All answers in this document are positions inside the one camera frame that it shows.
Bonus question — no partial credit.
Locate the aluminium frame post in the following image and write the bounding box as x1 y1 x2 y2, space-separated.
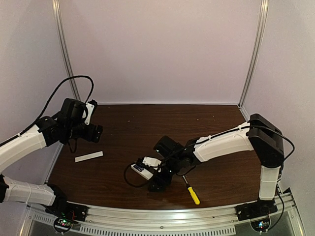
238 0 269 109
51 0 82 108

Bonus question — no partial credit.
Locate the yellow handled screwdriver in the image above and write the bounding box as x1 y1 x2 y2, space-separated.
182 176 200 205

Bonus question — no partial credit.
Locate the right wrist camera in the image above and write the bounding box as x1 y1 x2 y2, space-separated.
137 156 161 168

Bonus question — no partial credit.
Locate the front aluminium rail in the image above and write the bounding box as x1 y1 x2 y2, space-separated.
18 193 306 236

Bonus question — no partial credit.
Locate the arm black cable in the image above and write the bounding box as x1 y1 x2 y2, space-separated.
18 76 95 153
124 125 295 189

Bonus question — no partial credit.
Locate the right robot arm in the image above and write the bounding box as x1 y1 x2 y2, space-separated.
148 114 284 201

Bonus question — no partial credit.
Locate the left aluminium frame post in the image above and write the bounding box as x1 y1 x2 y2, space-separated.
51 0 82 108

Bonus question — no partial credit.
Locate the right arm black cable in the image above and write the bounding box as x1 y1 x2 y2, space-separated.
124 125 295 189

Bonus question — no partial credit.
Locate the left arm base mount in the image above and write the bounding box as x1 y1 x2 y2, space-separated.
44 202 88 222

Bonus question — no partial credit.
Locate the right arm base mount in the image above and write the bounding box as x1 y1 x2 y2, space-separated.
235 202 278 221

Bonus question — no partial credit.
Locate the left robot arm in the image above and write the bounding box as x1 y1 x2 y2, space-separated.
0 98 103 208

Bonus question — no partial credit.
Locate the white remote control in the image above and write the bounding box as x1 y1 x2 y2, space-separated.
131 163 153 180

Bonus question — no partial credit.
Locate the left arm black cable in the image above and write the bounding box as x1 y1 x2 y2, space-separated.
18 76 95 153

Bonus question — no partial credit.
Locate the white remote battery cover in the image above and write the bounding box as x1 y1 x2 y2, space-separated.
75 151 103 163

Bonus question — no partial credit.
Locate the right aluminium frame post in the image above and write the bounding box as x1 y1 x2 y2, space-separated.
238 0 269 109

